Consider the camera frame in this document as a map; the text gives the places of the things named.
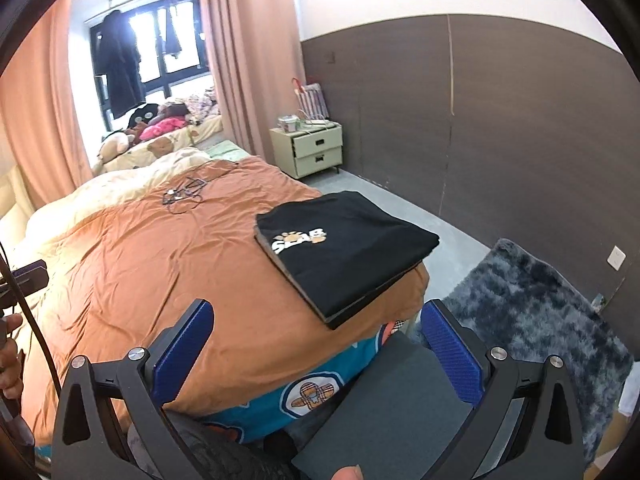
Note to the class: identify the grey shaggy rug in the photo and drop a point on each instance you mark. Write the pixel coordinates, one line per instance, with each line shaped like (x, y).
(516, 301)

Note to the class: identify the orange duvet cover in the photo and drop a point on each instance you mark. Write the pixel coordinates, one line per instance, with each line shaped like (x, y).
(123, 274)

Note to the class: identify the person's grey patterned knee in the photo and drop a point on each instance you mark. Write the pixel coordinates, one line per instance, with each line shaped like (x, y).
(223, 459)

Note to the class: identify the dark hanging coat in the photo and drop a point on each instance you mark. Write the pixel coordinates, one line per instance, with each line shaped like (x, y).
(118, 59)

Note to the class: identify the pink curtain right of window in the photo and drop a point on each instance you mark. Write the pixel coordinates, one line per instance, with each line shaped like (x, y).
(253, 48)

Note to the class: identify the black window frame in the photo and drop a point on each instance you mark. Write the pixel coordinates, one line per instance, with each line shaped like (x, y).
(170, 40)

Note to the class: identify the pink curtain left of window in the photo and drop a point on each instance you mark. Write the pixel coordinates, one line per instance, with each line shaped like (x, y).
(38, 115)

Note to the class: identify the white wall socket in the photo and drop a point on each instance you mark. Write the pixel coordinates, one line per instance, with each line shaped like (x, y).
(616, 258)

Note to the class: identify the striped bag on cabinet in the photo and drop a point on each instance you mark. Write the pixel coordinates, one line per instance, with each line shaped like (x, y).
(311, 100)

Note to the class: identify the cream pillow and blanket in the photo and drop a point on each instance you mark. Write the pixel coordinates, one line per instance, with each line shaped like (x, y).
(127, 177)

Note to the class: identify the cream bedside drawer cabinet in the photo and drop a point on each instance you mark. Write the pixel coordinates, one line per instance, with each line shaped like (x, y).
(308, 150)

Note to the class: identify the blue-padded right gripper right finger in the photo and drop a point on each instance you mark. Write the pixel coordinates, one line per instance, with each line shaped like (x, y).
(524, 421)

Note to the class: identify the pile of plush toys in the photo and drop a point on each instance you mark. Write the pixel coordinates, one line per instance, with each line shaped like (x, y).
(151, 121)

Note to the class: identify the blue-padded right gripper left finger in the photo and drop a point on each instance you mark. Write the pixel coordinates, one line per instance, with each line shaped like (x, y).
(88, 440)

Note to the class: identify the pink curtain of window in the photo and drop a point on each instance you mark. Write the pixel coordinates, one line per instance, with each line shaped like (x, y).
(253, 48)
(38, 115)

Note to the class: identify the person's left hand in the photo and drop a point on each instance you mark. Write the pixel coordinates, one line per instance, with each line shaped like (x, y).
(10, 378)

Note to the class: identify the teal patterned bed sheet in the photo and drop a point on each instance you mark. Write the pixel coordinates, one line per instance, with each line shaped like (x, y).
(255, 419)

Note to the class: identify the black t-shirt with print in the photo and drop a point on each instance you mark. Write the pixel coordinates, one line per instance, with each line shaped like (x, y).
(331, 212)

